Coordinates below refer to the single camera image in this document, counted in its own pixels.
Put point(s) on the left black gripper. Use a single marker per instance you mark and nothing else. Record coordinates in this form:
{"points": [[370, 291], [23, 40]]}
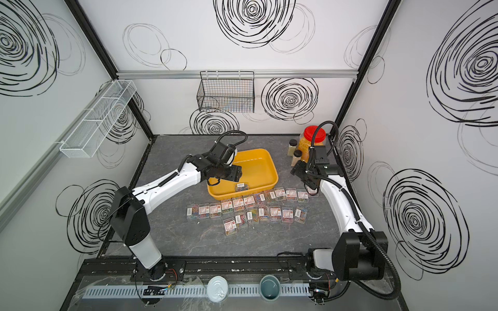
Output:
{"points": [[236, 173]]}

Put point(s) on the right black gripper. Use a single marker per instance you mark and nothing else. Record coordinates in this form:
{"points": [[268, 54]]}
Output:
{"points": [[297, 170]]}

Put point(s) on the twelfth clear paper clip box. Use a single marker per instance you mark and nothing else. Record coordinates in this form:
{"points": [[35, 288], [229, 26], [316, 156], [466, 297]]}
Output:
{"points": [[303, 196]]}

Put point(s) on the yellow plastic storage tray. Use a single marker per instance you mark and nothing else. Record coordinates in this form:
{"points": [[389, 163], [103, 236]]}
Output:
{"points": [[259, 173]]}

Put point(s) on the second row end barcode box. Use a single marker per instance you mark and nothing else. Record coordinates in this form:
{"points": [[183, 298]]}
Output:
{"points": [[300, 215]]}

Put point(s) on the eleventh clear paper clip box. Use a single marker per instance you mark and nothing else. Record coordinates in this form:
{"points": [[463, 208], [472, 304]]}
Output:
{"points": [[192, 212]]}

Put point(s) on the barcode paper clip box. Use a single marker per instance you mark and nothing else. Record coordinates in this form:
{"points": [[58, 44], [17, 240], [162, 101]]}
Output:
{"points": [[241, 220]]}

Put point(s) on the second row clear clip box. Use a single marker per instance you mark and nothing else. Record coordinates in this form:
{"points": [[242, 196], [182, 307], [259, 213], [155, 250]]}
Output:
{"points": [[252, 216]]}

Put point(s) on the second row red label box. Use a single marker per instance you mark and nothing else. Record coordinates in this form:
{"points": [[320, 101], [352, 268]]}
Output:
{"points": [[275, 213]]}

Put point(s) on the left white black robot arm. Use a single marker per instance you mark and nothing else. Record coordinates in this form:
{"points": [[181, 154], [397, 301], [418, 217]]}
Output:
{"points": [[130, 209]]}

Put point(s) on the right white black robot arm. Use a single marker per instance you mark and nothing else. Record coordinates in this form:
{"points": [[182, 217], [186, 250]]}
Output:
{"points": [[361, 253]]}

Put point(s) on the tray box beside red label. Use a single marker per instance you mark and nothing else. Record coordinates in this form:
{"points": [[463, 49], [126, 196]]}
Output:
{"points": [[264, 214]]}

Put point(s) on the front black cap spice bottle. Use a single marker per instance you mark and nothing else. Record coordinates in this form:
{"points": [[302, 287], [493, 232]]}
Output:
{"points": [[297, 155]]}

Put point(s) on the black cap spice bottle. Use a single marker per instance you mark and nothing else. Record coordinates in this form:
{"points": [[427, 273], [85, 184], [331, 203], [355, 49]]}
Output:
{"points": [[297, 155], [292, 147]]}

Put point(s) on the red lid corn jar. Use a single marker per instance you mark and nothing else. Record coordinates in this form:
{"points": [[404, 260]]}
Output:
{"points": [[305, 140]]}

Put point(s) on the rear black cap spice bottle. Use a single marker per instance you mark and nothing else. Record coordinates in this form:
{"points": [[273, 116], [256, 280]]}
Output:
{"points": [[292, 147]]}

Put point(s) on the grey green cup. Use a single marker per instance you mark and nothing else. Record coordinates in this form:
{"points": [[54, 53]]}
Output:
{"points": [[270, 288]]}

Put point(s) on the black wire wall basket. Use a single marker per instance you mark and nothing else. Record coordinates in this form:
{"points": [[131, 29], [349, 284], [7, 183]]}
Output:
{"points": [[231, 91]]}

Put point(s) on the white slotted cable duct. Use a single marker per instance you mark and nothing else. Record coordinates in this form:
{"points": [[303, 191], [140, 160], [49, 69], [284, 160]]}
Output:
{"points": [[186, 291]]}

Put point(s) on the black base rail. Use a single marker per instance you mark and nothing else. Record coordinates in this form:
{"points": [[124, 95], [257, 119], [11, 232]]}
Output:
{"points": [[286, 267]]}

